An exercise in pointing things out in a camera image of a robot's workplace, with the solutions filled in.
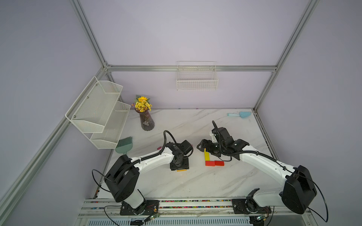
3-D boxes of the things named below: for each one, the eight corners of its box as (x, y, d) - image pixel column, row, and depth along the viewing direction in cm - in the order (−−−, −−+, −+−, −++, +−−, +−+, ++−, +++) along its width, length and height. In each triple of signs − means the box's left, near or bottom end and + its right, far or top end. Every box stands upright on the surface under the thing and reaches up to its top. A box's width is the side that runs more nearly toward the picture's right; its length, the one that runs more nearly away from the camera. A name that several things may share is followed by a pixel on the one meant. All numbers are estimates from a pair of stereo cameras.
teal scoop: (228, 117, 119) (228, 116, 117) (227, 113, 122) (227, 111, 121) (251, 117, 119) (252, 116, 117) (249, 113, 122) (250, 111, 121)
